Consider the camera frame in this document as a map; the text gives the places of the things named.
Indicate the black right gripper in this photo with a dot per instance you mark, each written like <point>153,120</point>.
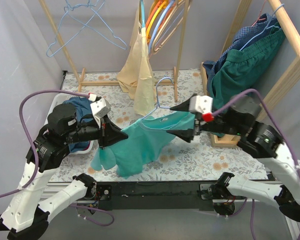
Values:
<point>196,125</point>

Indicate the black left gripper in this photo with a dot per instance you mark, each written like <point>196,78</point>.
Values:
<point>102,135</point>

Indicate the teal green shirt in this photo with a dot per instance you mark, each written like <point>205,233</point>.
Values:
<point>146,139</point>

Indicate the navy blue t shirt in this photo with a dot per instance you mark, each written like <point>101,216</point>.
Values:
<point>82,107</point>

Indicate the beige plastic hanger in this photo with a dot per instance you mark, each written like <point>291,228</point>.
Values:
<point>168,26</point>

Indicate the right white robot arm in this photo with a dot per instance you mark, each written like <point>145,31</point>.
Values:
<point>261,141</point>

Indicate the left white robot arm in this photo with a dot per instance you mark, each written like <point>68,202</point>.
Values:
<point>27,217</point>

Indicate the floral table cloth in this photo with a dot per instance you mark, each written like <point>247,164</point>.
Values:
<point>179,160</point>

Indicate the beige garment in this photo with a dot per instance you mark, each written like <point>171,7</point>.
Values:
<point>136,77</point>

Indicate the white plastic laundry basket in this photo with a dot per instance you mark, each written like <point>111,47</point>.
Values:
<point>58,100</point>

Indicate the dark green shorts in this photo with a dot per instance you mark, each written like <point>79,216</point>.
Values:
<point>243,67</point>

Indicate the orange plastic hangers bunch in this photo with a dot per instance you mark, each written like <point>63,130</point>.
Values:
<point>157,12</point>

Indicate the blue checkered shorts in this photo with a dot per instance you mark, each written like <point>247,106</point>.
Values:
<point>245,37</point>

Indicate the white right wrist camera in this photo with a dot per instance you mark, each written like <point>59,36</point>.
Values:
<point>201,106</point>

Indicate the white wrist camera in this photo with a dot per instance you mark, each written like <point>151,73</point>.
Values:
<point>99,107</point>
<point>201,106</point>

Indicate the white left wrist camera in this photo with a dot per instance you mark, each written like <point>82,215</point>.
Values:
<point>99,107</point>

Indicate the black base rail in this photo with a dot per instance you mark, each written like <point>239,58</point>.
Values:
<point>161,195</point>

